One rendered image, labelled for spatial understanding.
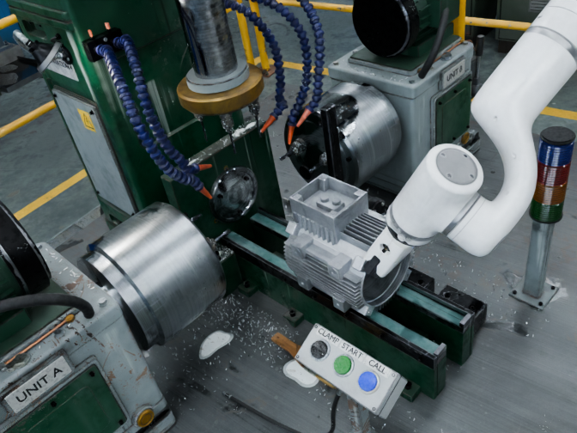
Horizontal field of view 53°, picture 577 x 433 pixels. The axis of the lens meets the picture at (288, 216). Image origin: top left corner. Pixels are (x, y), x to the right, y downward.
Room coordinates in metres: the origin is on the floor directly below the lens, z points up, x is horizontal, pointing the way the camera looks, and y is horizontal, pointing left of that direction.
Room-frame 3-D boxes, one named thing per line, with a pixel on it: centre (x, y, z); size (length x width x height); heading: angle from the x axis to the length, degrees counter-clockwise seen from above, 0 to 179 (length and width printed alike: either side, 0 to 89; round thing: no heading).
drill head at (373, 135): (1.30, -0.20, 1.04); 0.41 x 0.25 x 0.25; 129
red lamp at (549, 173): (0.86, -0.51, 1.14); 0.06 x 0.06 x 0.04
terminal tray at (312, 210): (0.92, -0.08, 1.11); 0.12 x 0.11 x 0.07; 38
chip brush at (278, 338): (0.80, 0.02, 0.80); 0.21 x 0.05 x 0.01; 39
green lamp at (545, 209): (0.86, -0.51, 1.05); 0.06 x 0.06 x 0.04
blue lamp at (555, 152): (0.86, -0.51, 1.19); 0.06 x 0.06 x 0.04
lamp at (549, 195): (0.86, -0.51, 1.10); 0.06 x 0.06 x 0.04
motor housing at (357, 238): (0.89, -0.11, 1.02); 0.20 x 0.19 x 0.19; 38
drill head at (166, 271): (0.87, 0.34, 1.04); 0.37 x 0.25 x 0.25; 129
